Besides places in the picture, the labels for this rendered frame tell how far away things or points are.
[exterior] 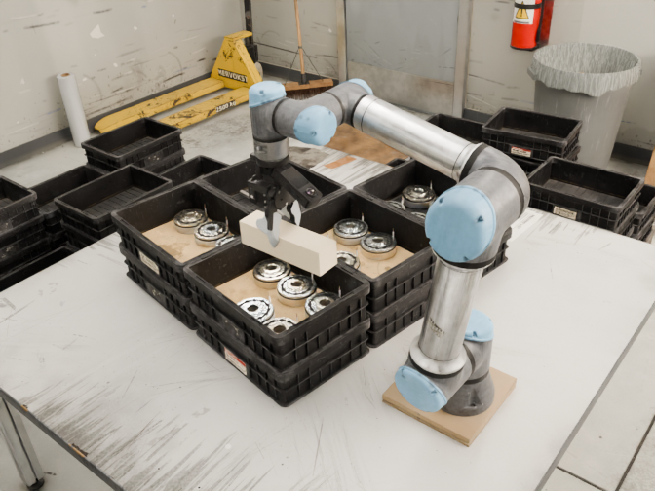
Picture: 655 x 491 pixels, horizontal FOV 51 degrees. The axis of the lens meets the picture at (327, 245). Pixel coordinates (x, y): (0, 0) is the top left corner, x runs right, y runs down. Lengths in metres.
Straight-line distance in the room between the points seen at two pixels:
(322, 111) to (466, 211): 0.37
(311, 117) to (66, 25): 3.86
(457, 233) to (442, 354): 0.31
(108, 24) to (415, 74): 2.19
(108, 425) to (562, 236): 1.49
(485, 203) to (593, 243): 1.22
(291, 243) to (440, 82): 3.55
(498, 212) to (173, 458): 0.91
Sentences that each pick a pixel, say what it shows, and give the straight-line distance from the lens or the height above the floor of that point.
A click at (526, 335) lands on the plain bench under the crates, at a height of 0.70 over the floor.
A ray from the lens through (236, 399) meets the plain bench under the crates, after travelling 1.72.
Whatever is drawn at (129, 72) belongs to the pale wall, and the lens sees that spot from 5.40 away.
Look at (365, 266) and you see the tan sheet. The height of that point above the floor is 0.83.
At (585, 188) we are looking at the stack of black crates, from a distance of 3.12.
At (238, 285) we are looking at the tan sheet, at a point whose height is 0.83.
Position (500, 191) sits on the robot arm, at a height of 1.35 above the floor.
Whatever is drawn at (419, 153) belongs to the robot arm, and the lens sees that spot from 1.33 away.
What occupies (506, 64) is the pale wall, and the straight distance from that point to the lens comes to 4.71.
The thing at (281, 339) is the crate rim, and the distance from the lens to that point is 1.52.
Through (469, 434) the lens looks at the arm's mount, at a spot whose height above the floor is 0.73.
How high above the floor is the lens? 1.91
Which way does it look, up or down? 33 degrees down
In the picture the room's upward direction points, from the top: 3 degrees counter-clockwise
